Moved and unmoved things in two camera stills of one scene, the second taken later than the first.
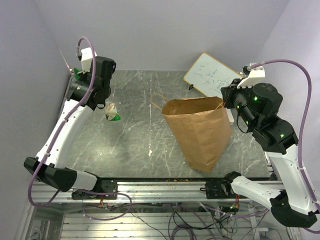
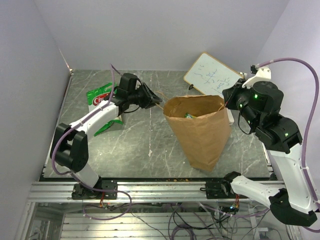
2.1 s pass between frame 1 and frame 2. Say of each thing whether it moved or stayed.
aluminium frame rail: stayed
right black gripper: stayed
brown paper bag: stayed
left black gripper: moved
